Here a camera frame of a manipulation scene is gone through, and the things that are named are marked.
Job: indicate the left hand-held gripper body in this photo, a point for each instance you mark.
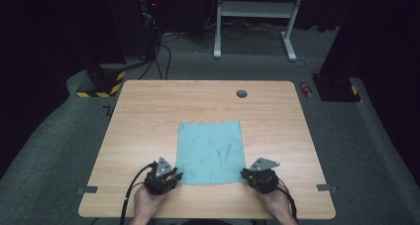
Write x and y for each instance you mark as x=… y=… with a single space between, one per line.
x=160 y=182

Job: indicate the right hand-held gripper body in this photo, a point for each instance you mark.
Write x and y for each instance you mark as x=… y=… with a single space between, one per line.
x=264 y=182

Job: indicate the teal microfibre cloth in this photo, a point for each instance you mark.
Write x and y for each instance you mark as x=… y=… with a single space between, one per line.
x=211 y=152

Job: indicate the person's right hand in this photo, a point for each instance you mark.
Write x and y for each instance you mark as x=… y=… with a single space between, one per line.
x=279 y=203

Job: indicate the person's left hand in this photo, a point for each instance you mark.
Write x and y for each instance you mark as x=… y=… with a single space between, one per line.
x=145 y=205

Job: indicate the grey tape strip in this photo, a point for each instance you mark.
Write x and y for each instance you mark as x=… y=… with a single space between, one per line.
x=326 y=187
x=87 y=189

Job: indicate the grey round table grommet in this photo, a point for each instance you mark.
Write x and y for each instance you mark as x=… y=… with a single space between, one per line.
x=242 y=93

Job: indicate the black floor tape mark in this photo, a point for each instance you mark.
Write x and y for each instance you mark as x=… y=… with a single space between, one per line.
x=108 y=110

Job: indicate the red can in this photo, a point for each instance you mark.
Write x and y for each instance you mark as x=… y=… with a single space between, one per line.
x=306 y=90

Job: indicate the black yellow striped stand base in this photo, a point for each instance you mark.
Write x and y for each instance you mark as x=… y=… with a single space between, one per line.
x=105 y=83

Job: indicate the black square stand base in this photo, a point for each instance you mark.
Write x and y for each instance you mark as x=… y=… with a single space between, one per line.
x=335 y=89

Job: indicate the dark equipment rack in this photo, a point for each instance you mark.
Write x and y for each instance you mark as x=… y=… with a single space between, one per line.
x=150 y=20

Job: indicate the white metal stand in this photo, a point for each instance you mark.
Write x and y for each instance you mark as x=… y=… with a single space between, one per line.
x=256 y=9

